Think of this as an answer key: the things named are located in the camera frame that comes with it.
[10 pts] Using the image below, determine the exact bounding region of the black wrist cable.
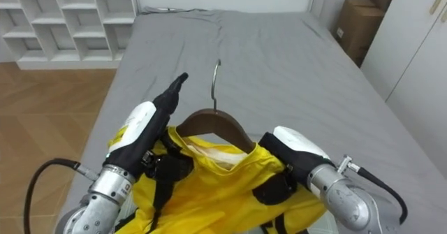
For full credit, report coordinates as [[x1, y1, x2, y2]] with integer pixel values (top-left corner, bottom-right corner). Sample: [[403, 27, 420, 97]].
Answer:
[[336, 154, 409, 226], [23, 157, 101, 234]]

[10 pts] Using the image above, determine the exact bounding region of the white shelf unit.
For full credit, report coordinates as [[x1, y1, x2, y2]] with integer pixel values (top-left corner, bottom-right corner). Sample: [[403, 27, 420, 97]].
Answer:
[[0, 0, 138, 71]]

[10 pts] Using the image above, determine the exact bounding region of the pale green folded cloth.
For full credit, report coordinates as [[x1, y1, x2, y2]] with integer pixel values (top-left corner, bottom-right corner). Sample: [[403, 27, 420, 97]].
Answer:
[[309, 211, 340, 234]]

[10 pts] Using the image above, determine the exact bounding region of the brown wooden clothes hanger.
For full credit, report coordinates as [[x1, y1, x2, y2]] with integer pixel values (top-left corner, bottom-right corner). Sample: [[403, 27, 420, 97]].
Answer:
[[175, 59, 258, 154]]

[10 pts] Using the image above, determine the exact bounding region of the grey bed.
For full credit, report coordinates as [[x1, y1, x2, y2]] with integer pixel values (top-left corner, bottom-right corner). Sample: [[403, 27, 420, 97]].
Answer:
[[54, 0, 447, 234]]

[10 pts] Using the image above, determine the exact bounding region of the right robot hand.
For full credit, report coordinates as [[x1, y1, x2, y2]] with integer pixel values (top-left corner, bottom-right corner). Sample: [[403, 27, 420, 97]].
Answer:
[[258, 125, 337, 190]]

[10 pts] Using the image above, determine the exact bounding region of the yellow and black shirt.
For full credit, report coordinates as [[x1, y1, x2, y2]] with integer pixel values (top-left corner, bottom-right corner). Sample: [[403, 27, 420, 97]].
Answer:
[[107, 125, 328, 234]]

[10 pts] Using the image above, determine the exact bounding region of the white wardrobe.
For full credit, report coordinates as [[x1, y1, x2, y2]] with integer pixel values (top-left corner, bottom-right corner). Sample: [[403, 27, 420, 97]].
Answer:
[[359, 0, 447, 180]]

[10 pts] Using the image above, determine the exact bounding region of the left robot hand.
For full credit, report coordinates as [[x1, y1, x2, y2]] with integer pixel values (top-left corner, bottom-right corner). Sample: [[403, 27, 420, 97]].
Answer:
[[103, 72, 189, 180]]

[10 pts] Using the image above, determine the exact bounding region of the large cardboard box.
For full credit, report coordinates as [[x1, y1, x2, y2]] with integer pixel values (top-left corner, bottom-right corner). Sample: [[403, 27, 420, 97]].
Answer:
[[332, 0, 386, 68]]

